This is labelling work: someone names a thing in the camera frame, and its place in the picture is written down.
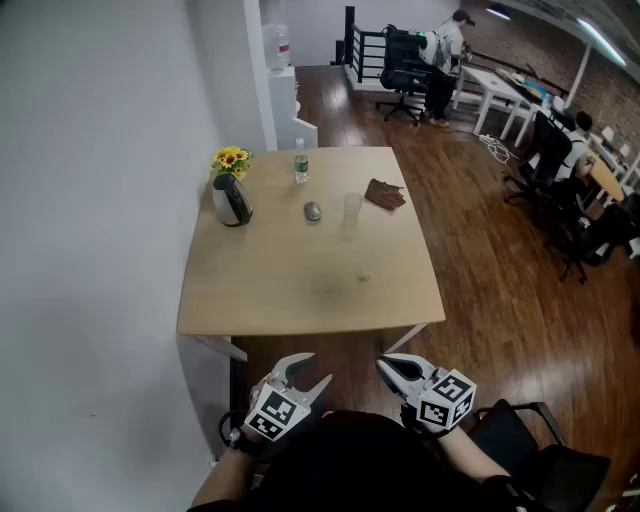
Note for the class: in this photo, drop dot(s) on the clear water bottle green label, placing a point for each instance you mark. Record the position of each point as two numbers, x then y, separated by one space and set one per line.
301 167

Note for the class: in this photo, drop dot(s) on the white desk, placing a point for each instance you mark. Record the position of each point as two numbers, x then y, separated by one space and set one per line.
492 90

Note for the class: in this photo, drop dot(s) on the white pillar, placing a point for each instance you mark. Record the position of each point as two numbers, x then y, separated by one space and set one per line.
580 75

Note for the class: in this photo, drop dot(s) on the short ceiling light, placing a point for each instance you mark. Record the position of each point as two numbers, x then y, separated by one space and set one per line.
499 13

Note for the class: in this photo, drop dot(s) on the white water dispenser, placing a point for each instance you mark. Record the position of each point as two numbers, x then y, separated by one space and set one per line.
283 105

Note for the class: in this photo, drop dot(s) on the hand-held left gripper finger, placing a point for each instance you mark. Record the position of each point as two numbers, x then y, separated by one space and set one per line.
314 394
292 361

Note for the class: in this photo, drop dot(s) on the person's right forearm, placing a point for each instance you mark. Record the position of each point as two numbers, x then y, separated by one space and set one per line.
472 452

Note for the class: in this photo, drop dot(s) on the grey computer mouse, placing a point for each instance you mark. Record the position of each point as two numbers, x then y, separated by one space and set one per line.
312 211

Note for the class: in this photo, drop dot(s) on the black post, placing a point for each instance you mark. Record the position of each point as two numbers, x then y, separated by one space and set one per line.
350 35

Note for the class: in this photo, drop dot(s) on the steel electric kettle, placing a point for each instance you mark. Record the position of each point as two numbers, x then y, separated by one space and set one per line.
231 202

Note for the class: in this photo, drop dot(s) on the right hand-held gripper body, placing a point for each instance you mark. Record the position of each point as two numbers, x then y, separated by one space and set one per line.
442 402

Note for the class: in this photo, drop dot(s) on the long ceiling light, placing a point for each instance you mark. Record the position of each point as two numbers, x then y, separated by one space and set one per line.
602 41

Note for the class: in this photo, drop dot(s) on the black office chair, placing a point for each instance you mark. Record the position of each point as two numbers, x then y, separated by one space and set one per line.
547 155
402 60

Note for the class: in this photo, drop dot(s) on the white low cabinet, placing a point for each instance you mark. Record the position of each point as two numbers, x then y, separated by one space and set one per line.
305 132

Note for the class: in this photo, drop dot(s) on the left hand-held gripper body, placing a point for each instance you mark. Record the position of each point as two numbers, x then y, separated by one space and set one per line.
276 412

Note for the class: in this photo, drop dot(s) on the wooden round desk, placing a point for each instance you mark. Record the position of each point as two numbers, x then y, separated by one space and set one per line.
605 175

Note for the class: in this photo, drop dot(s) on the white table leg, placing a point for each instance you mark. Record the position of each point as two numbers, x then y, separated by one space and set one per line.
220 346
406 338

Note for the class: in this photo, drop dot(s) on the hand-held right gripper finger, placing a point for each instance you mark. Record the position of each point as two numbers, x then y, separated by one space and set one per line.
397 382
407 358

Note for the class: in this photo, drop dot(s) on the brown leather wallet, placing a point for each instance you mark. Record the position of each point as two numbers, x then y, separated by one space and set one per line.
384 195

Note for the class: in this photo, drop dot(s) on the large water jug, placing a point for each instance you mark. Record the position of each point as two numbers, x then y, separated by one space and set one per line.
276 47

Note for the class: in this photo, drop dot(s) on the potted sunflowers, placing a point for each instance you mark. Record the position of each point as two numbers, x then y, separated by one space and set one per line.
231 159

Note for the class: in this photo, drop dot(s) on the clear plastic cup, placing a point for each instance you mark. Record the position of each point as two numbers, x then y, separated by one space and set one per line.
352 207

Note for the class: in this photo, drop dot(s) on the person's black clothing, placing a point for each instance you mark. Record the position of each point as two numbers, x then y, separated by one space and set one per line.
360 470

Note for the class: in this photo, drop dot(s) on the black armchair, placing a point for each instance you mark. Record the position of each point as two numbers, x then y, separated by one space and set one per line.
550 465

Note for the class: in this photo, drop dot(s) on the black metal railing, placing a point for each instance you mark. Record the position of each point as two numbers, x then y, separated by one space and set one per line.
367 55

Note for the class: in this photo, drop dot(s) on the person's left forearm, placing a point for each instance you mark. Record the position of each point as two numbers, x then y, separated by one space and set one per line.
227 475

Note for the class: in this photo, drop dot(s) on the black chair with bags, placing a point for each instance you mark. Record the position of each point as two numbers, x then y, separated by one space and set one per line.
595 235

